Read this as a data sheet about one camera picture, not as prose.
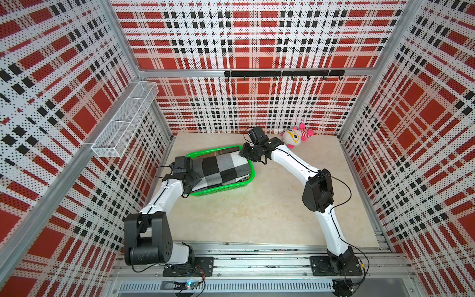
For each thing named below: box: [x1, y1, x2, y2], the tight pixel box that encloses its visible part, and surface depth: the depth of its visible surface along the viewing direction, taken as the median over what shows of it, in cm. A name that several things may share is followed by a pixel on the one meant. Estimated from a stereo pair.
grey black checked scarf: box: [191, 150, 252, 192], surface depth 93 cm
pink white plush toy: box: [280, 123, 315, 150], surface depth 116 cm
